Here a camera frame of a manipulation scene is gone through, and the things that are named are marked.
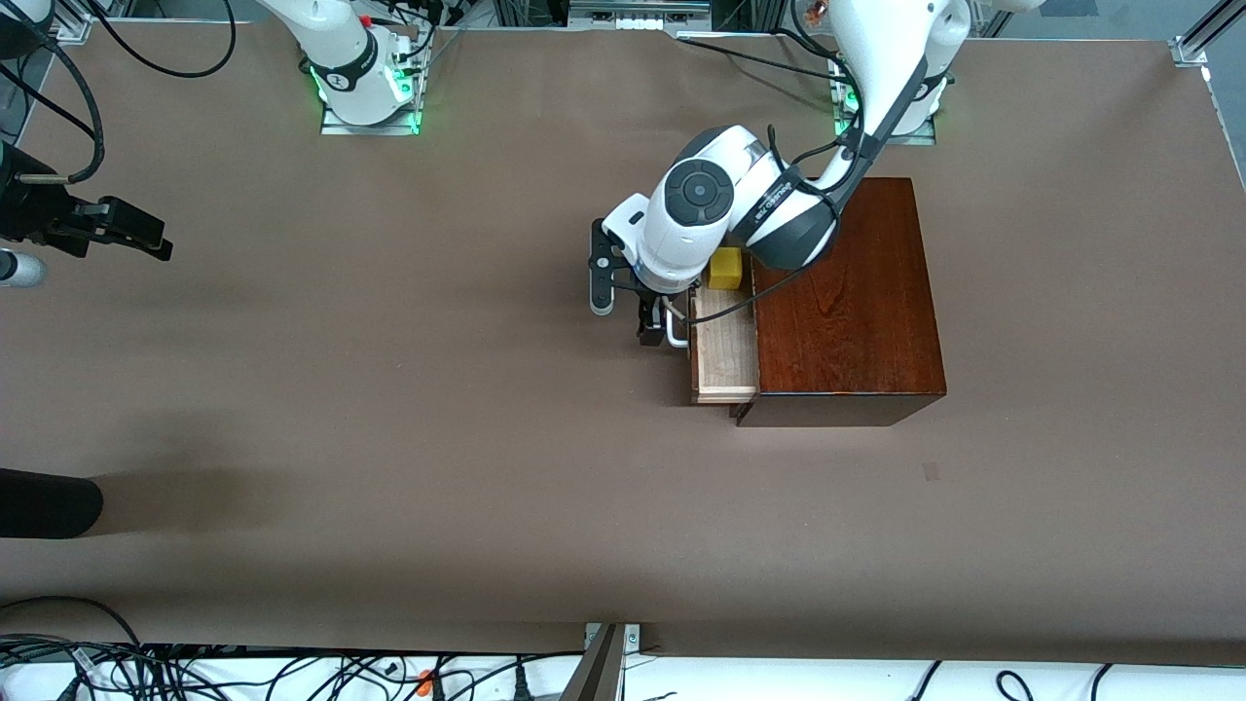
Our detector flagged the light wood drawer white handle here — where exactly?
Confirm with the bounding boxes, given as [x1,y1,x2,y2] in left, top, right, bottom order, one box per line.
[665,280,761,404]

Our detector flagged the dark brown wooden cabinet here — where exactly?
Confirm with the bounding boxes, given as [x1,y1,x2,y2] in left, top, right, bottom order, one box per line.
[730,177,948,428]

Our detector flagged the white power strip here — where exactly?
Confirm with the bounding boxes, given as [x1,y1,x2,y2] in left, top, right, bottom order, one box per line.
[569,0,712,32]

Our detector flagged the black ribbed cylinder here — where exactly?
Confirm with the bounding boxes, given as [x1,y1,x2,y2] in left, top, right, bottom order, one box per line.
[0,468,105,539]

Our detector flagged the dark metal pole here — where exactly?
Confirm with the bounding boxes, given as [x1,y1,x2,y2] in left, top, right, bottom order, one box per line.
[560,623,626,701]

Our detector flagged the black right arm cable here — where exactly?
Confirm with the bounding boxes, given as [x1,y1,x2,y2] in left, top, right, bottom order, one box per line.
[0,0,238,186]

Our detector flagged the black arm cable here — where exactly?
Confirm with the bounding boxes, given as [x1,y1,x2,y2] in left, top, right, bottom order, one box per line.
[0,0,238,186]
[686,0,882,327]

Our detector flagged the aluminium frame profile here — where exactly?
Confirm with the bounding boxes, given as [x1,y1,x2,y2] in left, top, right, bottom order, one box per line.
[1171,0,1246,67]
[39,0,132,45]

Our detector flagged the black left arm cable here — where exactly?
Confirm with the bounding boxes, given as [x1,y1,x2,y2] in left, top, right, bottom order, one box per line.
[686,0,882,327]

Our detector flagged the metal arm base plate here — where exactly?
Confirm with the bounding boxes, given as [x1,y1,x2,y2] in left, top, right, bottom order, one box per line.
[833,54,938,146]
[321,29,423,136]

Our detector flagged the thin black table cable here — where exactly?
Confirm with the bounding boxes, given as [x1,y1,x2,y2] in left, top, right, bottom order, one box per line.
[677,34,848,84]

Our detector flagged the small metal bracket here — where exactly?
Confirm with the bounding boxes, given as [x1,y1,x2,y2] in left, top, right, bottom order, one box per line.
[584,623,642,701]

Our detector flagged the black looping floor cable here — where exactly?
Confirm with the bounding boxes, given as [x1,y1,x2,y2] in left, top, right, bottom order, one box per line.
[0,595,147,663]

